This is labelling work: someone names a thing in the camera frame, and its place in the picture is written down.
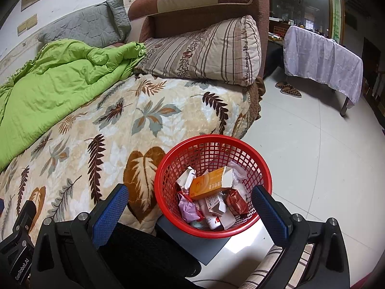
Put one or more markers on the yellow wall plate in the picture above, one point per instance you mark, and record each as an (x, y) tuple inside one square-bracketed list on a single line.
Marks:
[(32, 21), (22, 28)]

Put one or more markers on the grey quilted pillow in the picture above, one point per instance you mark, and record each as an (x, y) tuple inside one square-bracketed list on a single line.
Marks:
[(84, 24)]

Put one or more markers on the striped beige pillow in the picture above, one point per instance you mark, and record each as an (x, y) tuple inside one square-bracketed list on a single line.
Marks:
[(204, 54)]

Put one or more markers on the white tube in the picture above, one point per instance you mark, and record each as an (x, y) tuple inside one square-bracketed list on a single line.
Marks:
[(212, 221)]

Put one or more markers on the dark display cabinet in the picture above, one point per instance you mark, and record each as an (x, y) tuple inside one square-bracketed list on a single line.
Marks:
[(300, 6)]

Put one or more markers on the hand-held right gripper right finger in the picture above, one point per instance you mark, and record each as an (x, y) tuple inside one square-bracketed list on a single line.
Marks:
[(270, 216)]

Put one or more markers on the green bamboo wall scroll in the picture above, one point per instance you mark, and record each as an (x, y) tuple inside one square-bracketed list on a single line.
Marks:
[(335, 12)]

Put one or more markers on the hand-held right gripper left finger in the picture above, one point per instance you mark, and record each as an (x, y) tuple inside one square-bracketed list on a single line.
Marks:
[(109, 213)]

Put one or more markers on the striped cloth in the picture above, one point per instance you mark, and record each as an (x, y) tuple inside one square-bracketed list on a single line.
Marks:
[(264, 268)]

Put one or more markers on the white carton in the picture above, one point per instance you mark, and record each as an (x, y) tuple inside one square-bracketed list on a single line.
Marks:
[(186, 179)]

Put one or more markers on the leaf print blanket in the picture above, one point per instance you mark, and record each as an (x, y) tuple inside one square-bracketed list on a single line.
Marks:
[(120, 132)]

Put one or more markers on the brown patterned slipper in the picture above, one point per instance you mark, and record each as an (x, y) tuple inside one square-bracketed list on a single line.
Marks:
[(291, 91), (283, 85)]

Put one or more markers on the green quilt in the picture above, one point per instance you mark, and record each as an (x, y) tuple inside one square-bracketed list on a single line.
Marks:
[(54, 96)]

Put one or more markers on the orange cardboard box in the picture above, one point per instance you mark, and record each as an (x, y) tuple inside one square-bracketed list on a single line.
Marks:
[(207, 183)]

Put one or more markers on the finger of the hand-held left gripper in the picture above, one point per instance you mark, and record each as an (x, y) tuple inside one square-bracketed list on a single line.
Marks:
[(27, 213)]

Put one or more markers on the table with lilac cloth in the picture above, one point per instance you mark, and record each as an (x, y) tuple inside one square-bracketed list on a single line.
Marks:
[(321, 57)]

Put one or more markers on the dark red packet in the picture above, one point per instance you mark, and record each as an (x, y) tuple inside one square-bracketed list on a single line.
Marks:
[(236, 201)]

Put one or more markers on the purple paper ball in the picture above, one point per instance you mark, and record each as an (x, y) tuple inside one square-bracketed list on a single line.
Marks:
[(189, 210)]

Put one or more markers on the red plastic basket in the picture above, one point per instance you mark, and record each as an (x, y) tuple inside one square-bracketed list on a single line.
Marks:
[(159, 186)]

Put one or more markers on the black side table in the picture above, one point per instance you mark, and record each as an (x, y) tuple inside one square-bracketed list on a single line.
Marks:
[(273, 54)]

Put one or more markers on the white printed box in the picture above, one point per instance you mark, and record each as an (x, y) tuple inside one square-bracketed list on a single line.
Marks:
[(227, 216)]

